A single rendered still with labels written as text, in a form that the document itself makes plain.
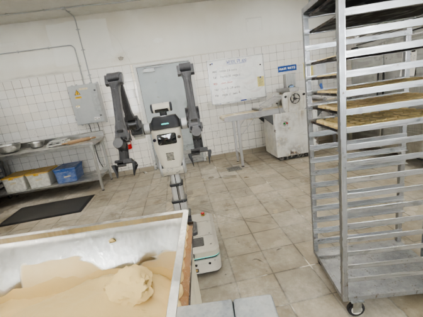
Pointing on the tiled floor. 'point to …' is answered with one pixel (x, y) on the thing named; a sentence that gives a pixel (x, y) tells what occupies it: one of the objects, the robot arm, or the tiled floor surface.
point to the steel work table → (60, 151)
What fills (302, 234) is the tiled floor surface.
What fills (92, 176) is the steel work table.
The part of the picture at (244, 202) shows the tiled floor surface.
